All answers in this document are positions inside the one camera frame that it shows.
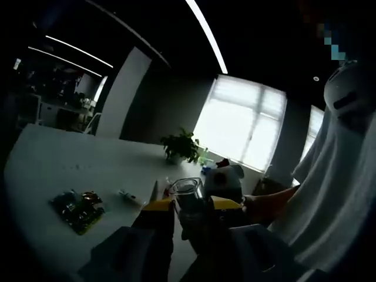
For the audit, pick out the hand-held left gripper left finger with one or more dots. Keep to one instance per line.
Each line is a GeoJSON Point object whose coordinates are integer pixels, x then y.
{"type": "Point", "coordinates": [132, 252]}

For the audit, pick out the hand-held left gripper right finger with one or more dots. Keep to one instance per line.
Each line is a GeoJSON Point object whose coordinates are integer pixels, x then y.
{"type": "Point", "coordinates": [235, 252]}

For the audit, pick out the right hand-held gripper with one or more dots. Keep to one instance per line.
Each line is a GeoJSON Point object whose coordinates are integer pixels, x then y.
{"type": "Point", "coordinates": [223, 182]}

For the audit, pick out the small white skincare bottle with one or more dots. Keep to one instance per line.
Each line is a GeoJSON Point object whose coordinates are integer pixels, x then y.
{"type": "Point", "coordinates": [188, 199]}
{"type": "Point", "coordinates": [132, 197]}

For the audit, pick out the green black skincare sachet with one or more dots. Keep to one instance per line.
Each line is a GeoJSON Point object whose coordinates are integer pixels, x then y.
{"type": "Point", "coordinates": [76, 214]}

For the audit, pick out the green glass bottle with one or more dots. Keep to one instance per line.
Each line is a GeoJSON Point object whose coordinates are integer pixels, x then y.
{"type": "Point", "coordinates": [204, 155]}

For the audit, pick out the person's right hand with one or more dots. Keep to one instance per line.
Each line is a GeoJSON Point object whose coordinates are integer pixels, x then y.
{"type": "Point", "coordinates": [261, 207]}

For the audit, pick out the blue packet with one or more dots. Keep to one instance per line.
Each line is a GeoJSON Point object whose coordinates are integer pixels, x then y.
{"type": "Point", "coordinates": [205, 169]}

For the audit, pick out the potted green plant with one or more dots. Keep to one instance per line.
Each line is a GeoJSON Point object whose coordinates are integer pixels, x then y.
{"type": "Point", "coordinates": [180, 145]}

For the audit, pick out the bright window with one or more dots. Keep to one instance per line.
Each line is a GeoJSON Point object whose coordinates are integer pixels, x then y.
{"type": "Point", "coordinates": [314, 129]}
{"type": "Point", "coordinates": [235, 126]}

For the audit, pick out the white office chair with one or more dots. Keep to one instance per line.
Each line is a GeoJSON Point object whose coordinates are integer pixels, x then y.
{"type": "Point", "coordinates": [95, 123]}

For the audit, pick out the white chest device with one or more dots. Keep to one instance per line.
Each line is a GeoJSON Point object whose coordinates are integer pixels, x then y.
{"type": "Point", "coordinates": [337, 88]}

